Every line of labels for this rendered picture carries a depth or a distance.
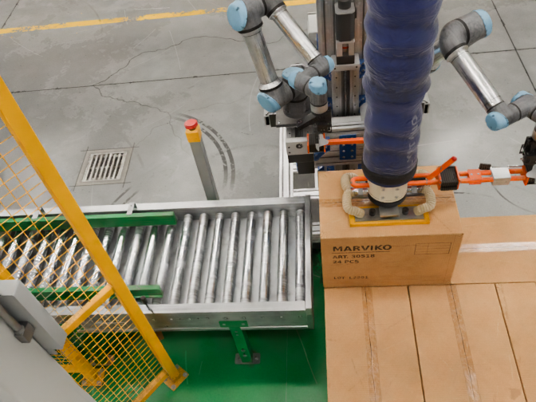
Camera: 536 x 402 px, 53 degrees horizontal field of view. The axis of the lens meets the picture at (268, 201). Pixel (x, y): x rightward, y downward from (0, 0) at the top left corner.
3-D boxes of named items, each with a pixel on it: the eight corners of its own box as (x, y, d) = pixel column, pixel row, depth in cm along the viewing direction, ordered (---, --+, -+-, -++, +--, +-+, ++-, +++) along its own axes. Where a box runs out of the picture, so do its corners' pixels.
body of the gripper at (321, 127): (332, 135, 240) (331, 114, 231) (313, 135, 241) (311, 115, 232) (331, 123, 245) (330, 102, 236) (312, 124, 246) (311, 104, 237)
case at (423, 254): (323, 287, 260) (320, 238, 230) (321, 222, 286) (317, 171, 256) (450, 284, 253) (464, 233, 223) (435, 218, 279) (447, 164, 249)
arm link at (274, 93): (297, 101, 257) (262, -10, 226) (276, 117, 251) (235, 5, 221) (281, 98, 266) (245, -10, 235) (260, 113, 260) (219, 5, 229)
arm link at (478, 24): (397, 63, 263) (459, 13, 210) (422, 52, 266) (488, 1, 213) (408, 84, 263) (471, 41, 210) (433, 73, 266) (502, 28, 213)
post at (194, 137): (220, 245, 352) (184, 132, 277) (221, 237, 356) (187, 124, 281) (230, 245, 351) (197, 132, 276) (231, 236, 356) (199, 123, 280)
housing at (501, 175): (491, 186, 225) (494, 179, 222) (488, 174, 229) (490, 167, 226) (509, 185, 224) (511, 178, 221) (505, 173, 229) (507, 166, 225)
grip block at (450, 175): (438, 191, 227) (439, 182, 222) (434, 175, 233) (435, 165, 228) (459, 191, 226) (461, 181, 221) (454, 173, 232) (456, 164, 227)
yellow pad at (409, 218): (349, 227, 232) (349, 220, 228) (348, 210, 238) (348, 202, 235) (430, 224, 228) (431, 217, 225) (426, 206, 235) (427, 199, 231)
